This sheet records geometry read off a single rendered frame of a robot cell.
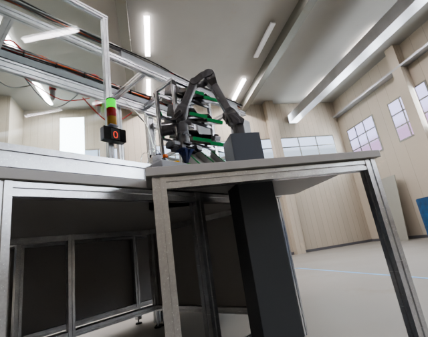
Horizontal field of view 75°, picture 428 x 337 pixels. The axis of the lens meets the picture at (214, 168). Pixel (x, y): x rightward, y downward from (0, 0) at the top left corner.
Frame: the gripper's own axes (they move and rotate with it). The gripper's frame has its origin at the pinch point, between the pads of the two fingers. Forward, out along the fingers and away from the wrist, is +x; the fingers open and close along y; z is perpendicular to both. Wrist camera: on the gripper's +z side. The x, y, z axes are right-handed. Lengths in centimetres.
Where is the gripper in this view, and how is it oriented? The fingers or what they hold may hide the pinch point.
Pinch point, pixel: (185, 157)
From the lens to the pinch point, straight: 132.2
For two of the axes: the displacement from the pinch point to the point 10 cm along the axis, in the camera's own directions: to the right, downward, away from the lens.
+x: 1.4, 9.5, -2.7
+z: -7.4, 2.8, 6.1
